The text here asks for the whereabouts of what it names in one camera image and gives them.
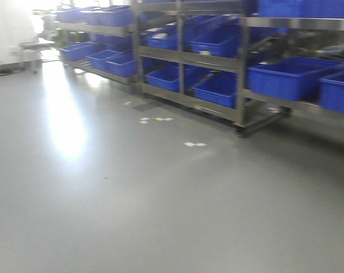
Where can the middle stainless shelf rack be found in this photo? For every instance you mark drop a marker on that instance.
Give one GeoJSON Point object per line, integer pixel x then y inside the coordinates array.
{"type": "Point", "coordinates": [197, 53]}

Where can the stainless shelf rack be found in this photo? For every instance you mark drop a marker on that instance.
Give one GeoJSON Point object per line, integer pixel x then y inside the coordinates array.
{"type": "Point", "coordinates": [197, 53]}
{"type": "Point", "coordinates": [298, 15]}

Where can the right stainless shelf rack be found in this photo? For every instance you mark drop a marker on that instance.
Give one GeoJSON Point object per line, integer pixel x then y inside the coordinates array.
{"type": "Point", "coordinates": [298, 15]}

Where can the far left shelf rack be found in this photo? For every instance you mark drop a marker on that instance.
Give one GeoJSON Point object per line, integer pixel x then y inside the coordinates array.
{"type": "Point", "coordinates": [100, 41]}

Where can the blue bin lower middle left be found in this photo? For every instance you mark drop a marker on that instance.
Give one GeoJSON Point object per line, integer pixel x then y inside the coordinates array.
{"type": "Point", "coordinates": [167, 77]}

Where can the blue bin lower middle right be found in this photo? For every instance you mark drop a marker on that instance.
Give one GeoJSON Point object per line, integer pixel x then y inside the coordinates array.
{"type": "Point", "coordinates": [218, 89]}

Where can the large blue bin on rack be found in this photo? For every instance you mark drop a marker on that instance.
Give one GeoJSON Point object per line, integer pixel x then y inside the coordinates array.
{"type": "Point", "coordinates": [293, 79]}

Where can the blue bin far right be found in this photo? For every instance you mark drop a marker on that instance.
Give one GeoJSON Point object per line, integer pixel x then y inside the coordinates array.
{"type": "Point", "coordinates": [332, 92]}

